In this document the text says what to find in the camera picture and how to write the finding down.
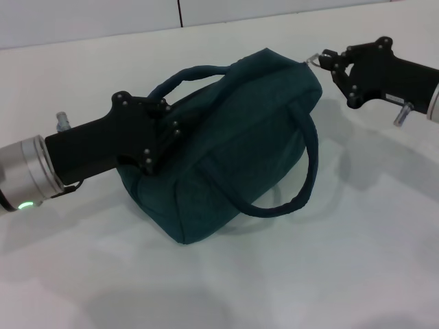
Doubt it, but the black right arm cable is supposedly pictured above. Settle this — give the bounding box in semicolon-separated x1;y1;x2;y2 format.
392;101;414;128

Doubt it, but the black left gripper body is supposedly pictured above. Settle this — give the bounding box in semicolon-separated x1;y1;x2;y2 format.
44;90;163;184

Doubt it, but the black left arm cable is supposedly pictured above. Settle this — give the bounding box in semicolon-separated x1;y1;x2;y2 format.
51;180;85;200

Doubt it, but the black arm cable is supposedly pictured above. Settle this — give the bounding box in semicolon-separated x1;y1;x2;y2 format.
392;101;414;128
51;180;85;200

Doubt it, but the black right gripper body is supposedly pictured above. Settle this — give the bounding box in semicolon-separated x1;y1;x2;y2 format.
346;36;439;113

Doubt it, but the dark teal fabric lunch bag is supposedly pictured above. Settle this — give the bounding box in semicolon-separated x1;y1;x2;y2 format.
118;47;324;245

